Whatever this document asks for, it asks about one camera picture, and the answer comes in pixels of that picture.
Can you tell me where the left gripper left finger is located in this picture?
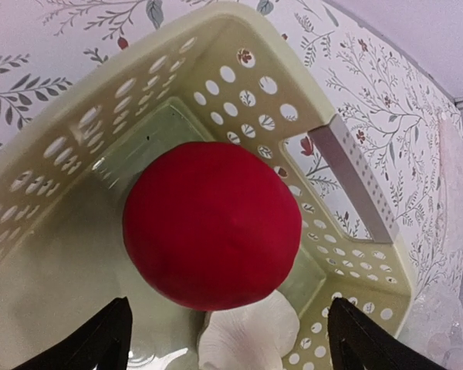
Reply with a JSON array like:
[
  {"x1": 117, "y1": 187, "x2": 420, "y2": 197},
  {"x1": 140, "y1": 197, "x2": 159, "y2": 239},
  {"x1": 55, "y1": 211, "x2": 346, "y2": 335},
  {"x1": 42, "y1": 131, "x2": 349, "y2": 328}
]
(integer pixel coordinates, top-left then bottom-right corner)
[{"x1": 17, "y1": 298, "x2": 133, "y2": 370}]

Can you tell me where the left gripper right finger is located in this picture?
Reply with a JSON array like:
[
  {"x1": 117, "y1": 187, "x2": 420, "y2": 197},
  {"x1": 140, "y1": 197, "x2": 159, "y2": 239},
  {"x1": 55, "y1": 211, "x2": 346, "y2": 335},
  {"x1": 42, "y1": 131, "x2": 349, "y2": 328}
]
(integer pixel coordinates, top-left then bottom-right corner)
[{"x1": 327, "y1": 299, "x2": 438, "y2": 370}]

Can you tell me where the clear zip top bag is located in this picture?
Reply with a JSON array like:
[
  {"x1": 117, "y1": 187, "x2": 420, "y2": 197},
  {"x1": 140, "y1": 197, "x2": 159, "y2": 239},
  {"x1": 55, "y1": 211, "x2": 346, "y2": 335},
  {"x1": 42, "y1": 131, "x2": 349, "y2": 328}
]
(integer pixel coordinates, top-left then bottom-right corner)
[{"x1": 400, "y1": 113, "x2": 463, "y2": 369}]

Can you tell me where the white toy garlic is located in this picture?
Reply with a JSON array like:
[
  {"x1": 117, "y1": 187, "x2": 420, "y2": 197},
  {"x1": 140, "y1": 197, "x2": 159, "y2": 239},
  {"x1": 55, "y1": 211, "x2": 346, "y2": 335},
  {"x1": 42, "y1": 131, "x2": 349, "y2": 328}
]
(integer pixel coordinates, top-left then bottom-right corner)
[{"x1": 197, "y1": 291, "x2": 300, "y2": 369}]

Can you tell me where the red toy apple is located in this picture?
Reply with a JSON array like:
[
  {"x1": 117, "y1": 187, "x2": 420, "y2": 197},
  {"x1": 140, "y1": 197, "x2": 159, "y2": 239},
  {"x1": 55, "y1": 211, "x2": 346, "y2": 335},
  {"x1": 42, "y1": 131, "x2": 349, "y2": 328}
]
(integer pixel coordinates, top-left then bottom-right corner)
[{"x1": 123, "y1": 142, "x2": 302, "y2": 311}]

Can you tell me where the floral table mat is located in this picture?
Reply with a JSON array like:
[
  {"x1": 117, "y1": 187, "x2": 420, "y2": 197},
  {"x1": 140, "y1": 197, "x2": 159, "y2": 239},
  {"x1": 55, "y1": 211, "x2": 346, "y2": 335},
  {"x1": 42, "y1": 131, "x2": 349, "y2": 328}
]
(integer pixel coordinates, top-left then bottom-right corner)
[{"x1": 0, "y1": 0, "x2": 463, "y2": 340}]

